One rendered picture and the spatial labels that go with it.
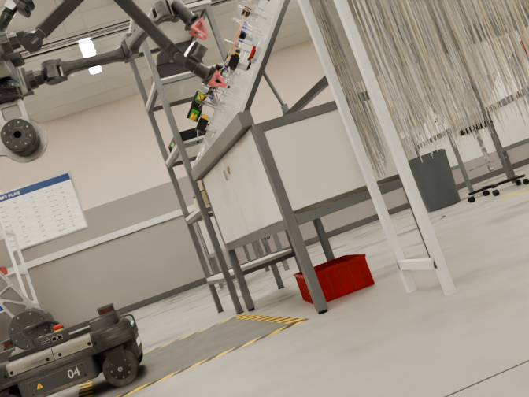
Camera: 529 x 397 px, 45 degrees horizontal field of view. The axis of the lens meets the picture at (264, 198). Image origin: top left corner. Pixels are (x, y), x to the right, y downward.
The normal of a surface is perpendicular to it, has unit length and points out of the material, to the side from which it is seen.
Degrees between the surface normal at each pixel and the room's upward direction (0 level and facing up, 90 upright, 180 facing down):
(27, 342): 90
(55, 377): 90
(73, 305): 90
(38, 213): 90
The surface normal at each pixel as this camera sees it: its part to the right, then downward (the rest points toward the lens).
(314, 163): 0.27, -0.16
